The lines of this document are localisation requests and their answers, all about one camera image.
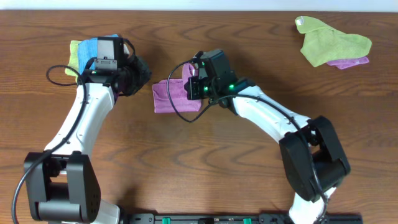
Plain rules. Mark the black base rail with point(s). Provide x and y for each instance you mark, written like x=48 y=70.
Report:
x=262 y=218

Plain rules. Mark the green crumpled cloth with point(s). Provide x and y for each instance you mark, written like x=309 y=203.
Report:
x=323 y=43

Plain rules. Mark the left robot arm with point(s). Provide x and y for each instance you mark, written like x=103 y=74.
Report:
x=61 y=183

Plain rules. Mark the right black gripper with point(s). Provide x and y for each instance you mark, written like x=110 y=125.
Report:
x=190 y=87

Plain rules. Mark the green folded cloth under blue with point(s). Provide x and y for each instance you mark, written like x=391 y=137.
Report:
x=73 y=59

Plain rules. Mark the purple microfiber cloth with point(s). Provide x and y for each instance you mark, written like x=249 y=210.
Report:
x=177 y=92

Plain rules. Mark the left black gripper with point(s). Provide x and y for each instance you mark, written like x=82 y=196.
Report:
x=140 y=73

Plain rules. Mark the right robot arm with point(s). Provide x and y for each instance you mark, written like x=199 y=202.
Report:
x=314 y=160

